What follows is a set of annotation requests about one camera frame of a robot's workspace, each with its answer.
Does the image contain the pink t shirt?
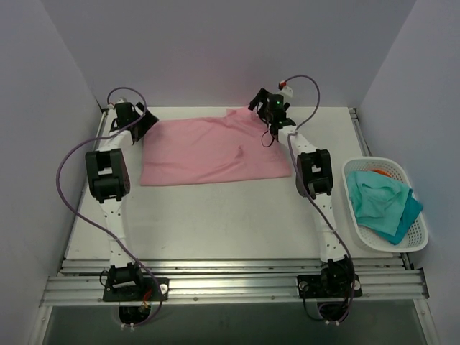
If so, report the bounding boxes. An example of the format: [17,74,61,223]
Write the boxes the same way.
[140,109,292,186]

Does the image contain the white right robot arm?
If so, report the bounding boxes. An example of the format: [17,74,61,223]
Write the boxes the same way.
[248,86,354,297]

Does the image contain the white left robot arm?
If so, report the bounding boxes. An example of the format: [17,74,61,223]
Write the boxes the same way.
[85,98,158,301]

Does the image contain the orange garment in basket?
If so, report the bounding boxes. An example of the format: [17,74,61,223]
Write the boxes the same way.
[372,169,392,178]

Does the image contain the teal t shirt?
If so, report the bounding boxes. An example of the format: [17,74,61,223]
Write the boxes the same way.
[346,171,423,245]

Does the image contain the white plastic laundry basket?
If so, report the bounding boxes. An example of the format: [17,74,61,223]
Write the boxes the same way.
[342,157,428,253]

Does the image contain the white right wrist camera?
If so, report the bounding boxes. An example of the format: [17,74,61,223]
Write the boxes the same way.
[277,80,293,98]

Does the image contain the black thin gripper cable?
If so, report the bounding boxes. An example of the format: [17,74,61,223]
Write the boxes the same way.
[260,124,278,148]

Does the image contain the aluminium front rail frame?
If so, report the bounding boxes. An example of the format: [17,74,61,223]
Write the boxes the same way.
[40,257,429,307]

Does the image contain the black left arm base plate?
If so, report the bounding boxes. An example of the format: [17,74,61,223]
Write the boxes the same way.
[102,277,170,302]

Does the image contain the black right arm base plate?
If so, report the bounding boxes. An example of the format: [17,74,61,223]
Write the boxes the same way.
[296,274,363,299]

